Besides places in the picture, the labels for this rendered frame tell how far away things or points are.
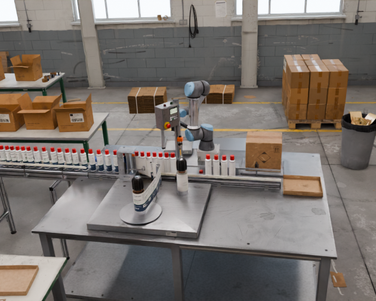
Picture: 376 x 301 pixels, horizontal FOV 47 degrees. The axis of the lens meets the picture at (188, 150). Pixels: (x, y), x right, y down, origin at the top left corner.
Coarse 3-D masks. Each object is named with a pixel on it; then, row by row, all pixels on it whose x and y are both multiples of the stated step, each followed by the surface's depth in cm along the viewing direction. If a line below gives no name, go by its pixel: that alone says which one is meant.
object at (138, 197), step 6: (132, 180) 304; (138, 180) 302; (132, 186) 306; (138, 186) 304; (132, 192) 308; (138, 192) 307; (138, 198) 307; (144, 198) 311; (138, 204) 309; (144, 204) 312; (138, 210) 312; (144, 210) 313
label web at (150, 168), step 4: (136, 156) 362; (136, 160) 364; (140, 160) 360; (144, 160) 356; (136, 164) 366; (140, 164) 362; (144, 164) 358; (148, 164) 355; (152, 164) 352; (140, 168) 364; (148, 168) 357; (152, 168) 353; (160, 168) 345; (140, 172) 366; (144, 172) 362; (148, 172) 359; (152, 172) 354; (160, 172) 346; (152, 176) 355; (156, 176) 332; (160, 176) 346; (156, 180) 332; (160, 180) 346; (156, 184) 332; (160, 184) 346; (156, 188) 332; (156, 192) 333
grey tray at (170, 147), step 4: (168, 140) 432; (172, 140) 431; (184, 140) 430; (168, 144) 428; (172, 144) 427; (184, 144) 426; (188, 144) 425; (192, 144) 421; (168, 148) 423; (172, 148) 423; (184, 148) 421; (188, 148) 421; (192, 148) 421; (164, 152) 417; (168, 152) 417; (184, 152) 415; (188, 152) 414
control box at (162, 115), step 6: (168, 102) 357; (156, 108) 348; (162, 108) 344; (168, 108) 348; (156, 114) 351; (162, 114) 346; (168, 114) 349; (174, 114) 354; (156, 120) 354; (162, 120) 348; (168, 120) 351; (174, 120) 356; (156, 126) 356; (162, 126) 350; (174, 126) 359
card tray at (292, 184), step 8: (288, 176) 362; (296, 176) 361; (304, 176) 359; (312, 176) 358; (288, 184) 355; (296, 184) 354; (304, 184) 354; (312, 184) 353; (320, 184) 350; (288, 192) 340; (296, 192) 338; (304, 192) 337; (312, 192) 336; (320, 192) 334
